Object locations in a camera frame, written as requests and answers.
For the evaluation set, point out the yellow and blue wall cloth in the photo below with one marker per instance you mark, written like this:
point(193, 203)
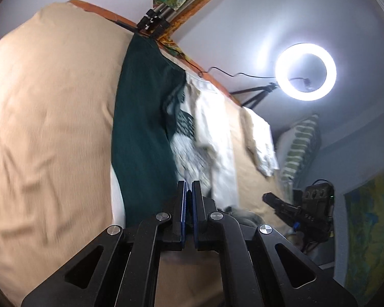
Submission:
point(371, 230)

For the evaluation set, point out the white folded shorts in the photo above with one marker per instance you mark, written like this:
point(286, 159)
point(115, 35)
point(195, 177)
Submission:
point(262, 147)

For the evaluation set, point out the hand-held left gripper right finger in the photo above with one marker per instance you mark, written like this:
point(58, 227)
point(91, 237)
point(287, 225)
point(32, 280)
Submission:
point(195, 211)

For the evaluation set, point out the green and cream printed t-shirt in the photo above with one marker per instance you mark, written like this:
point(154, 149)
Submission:
point(140, 134)

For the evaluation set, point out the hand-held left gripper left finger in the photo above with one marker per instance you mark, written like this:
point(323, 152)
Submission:
point(181, 211)

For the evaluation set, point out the striped green white pillow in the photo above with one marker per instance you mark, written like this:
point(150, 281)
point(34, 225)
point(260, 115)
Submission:
point(300, 147)

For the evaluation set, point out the beige blanket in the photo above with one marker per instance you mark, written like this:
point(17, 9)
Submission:
point(51, 102)

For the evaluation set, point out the orange patterned cloth strip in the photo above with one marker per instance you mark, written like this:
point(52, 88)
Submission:
point(192, 12)

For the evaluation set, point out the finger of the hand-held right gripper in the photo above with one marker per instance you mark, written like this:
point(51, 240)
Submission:
point(280, 206)

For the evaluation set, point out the black gooseneck phone holder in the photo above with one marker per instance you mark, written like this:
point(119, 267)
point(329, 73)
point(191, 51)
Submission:
point(299, 78)

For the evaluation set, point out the folded silver tripod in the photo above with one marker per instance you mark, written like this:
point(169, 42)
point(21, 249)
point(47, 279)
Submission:
point(153, 22)

